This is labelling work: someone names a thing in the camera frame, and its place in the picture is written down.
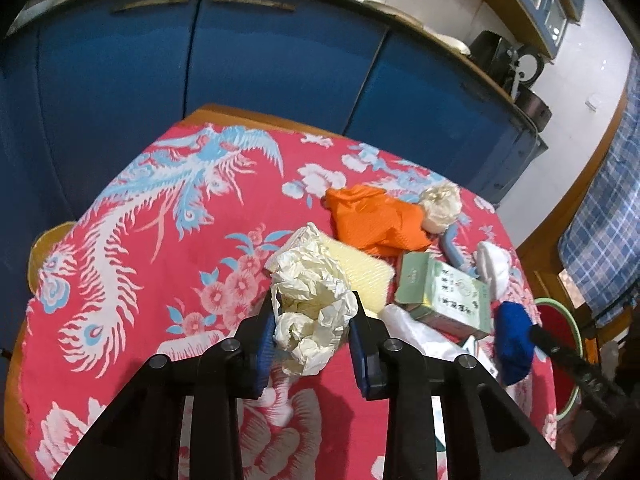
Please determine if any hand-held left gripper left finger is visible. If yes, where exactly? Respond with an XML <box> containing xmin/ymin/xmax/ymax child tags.
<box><xmin>52</xmin><ymin>285</ymin><xmax>278</xmax><ymax>480</ymax></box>

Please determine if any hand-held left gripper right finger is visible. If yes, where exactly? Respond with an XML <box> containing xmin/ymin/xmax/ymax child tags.
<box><xmin>348</xmin><ymin>290</ymin><xmax>576</xmax><ymax>480</ymax></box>

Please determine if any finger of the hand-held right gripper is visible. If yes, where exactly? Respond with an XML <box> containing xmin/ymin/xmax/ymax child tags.
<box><xmin>530</xmin><ymin>326</ymin><xmax>631</xmax><ymax>421</ymax></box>

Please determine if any green rimmed red basin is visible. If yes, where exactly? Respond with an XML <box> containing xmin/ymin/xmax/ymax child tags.
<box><xmin>534</xmin><ymin>297</ymin><xmax>583</xmax><ymax>421</ymax></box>

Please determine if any large white paper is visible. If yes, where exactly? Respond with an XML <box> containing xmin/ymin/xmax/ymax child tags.
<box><xmin>265</xmin><ymin>222</ymin><xmax>360</xmax><ymax>377</ymax></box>

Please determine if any orange textured glove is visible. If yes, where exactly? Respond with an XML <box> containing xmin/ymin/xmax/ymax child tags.
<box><xmin>325</xmin><ymin>185</ymin><xmax>432</xmax><ymax>258</ymax></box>

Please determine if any light blue plastic strip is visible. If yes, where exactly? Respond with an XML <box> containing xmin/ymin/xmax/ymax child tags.
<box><xmin>439</xmin><ymin>222</ymin><xmax>483</xmax><ymax>281</ymax></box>

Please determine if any white plastic bag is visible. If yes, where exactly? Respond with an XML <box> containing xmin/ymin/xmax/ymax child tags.
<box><xmin>382</xmin><ymin>305</ymin><xmax>481</xmax><ymax>361</ymax></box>

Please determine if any yellow sponge cloth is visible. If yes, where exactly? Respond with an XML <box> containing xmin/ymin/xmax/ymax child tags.
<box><xmin>320</xmin><ymin>239</ymin><xmax>396</xmax><ymax>311</ymax></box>

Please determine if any green cardboard box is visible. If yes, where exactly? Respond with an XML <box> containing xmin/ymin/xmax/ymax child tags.
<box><xmin>395</xmin><ymin>251</ymin><xmax>496</xmax><ymax>338</ymax></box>

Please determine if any white cloth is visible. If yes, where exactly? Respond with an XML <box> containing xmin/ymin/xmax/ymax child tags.
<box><xmin>475</xmin><ymin>241</ymin><xmax>513</xmax><ymax>301</ymax></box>

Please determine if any blue plaid cloth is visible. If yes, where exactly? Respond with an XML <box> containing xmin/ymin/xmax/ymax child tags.
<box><xmin>557</xmin><ymin>55</ymin><xmax>640</xmax><ymax>313</ymax></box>

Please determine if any red printed tablecloth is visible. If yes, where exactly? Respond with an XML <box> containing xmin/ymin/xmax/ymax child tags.
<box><xmin>22</xmin><ymin>119</ymin><xmax>558</xmax><ymax>480</ymax></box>

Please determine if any small crumpled paper ball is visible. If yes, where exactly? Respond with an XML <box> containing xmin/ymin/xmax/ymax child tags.
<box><xmin>417</xmin><ymin>181</ymin><xmax>463</xmax><ymax>233</ymax></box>

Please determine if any yellow round board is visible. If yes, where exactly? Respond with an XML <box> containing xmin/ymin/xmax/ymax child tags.
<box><xmin>29</xmin><ymin>222</ymin><xmax>76</xmax><ymax>293</ymax></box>

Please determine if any black pot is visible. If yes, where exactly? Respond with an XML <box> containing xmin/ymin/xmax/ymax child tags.
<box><xmin>514</xmin><ymin>87</ymin><xmax>552</xmax><ymax>131</ymax></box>

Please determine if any black kitchen appliance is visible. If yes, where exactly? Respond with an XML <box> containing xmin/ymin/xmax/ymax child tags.
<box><xmin>470</xmin><ymin>30</ymin><xmax>545</xmax><ymax>98</ymax></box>

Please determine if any blue kitchen cabinet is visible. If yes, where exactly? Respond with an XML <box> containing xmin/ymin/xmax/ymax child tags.
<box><xmin>0</xmin><ymin>0</ymin><xmax>548</xmax><ymax>361</ymax></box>

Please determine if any white bowl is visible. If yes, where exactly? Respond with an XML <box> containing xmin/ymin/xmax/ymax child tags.
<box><xmin>435</xmin><ymin>34</ymin><xmax>473</xmax><ymax>56</ymax></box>

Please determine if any brown wooden frame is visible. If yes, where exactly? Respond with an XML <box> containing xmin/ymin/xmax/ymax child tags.
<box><xmin>515</xmin><ymin>87</ymin><xmax>640</xmax><ymax>331</ymax></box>

